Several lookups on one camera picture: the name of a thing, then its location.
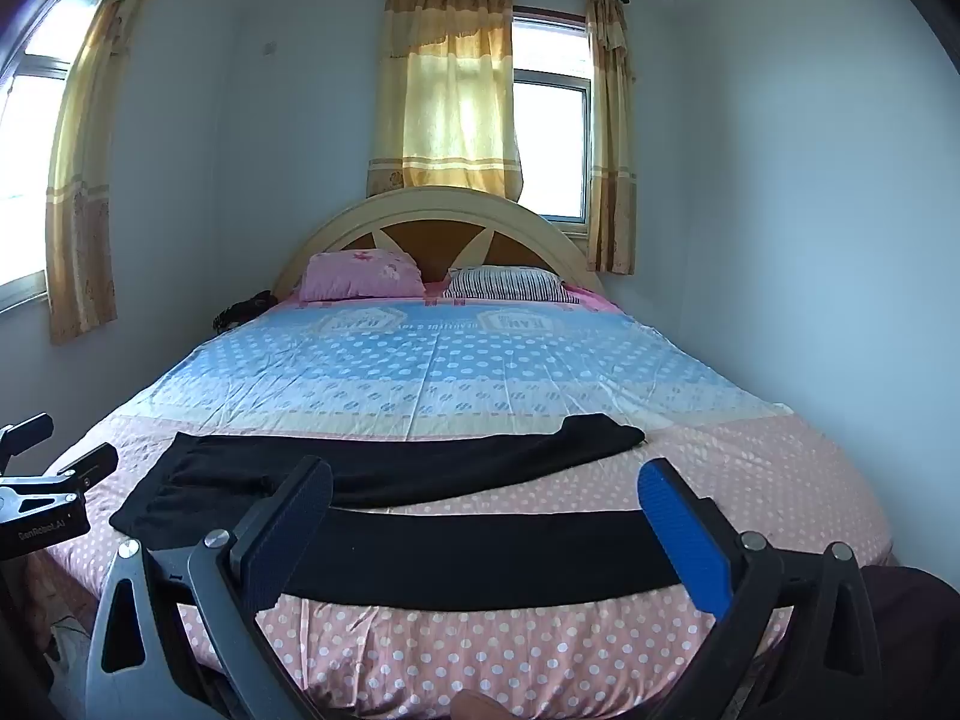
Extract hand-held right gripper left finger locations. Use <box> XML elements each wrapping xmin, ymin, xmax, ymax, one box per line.
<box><xmin>84</xmin><ymin>455</ymin><xmax>335</xmax><ymax>720</ymax></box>

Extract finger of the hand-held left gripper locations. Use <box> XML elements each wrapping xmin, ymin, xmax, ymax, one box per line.
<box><xmin>54</xmin><ymin>442</ymin><xmax>119</xmax><ymax>497</ymax></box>

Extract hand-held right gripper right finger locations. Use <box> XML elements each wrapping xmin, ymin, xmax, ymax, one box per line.
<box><xmin>636</xmin><ymin>457</ymin><xmax>884</xmax><ymax>720</ymax></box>

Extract black pants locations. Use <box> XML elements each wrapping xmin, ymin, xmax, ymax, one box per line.
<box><xmin>110</xmin><ymin>412</ymin><xmax>680</xmax><ymax>612</ymax></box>

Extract black bag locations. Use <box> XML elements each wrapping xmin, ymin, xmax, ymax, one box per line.
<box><xmin>210</xmin><ymin>289</ymin><xmax>280</xmax><ymax>335</ymax></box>

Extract polka dot bed sheet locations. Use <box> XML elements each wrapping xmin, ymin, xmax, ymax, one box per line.
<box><xmin>45</xmin><ymin>292</ymin><xmax>893</xmax><ymax>720</ymax></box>

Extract pink pillow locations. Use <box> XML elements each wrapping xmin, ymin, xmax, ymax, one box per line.
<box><xmin>298</xmin><ymin>249</ymin><xmax>427</xmax><ymax>302</ymax></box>

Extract long yellow curtain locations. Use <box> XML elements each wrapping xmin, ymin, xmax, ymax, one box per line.
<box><xmin>45</xmin><ymin>0</ymin><xmax>167</xmax><ymax>346</ymax></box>

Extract striped pillow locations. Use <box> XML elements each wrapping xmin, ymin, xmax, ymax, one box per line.
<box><xmin>441</xmin><ymin>265</ymin><xmax>582</xmax><ymax>305</ymax></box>

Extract large window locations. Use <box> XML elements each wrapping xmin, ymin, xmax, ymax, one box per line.
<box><xmin>0</xmin><ymin>0</ymin><xmax>113</xmax><ymax>312</ymax></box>

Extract cream wooden headboard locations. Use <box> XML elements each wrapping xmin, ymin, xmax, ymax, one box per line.
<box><xmin>271</xmin><ymin>186</ymin><xmax>607</xmax><ymax>299</ymax></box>

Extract narrow yellow curtain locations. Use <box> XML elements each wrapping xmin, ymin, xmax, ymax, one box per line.
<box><xmin>583</xmin><ymin>0</ymin><xmax>638</xmax><ymax>276</ymax></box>

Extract small window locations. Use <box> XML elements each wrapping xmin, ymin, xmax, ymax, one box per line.
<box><xmin>512</xmin><ymin>6</ymin><xmax>593</xmax><ymax>235</ymax></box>

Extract wide yellow curtain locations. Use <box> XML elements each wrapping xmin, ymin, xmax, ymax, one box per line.
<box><xmin>366</xmin><ymin>0</ymin><xmax>524</xmax><ymax>202</ymax></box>

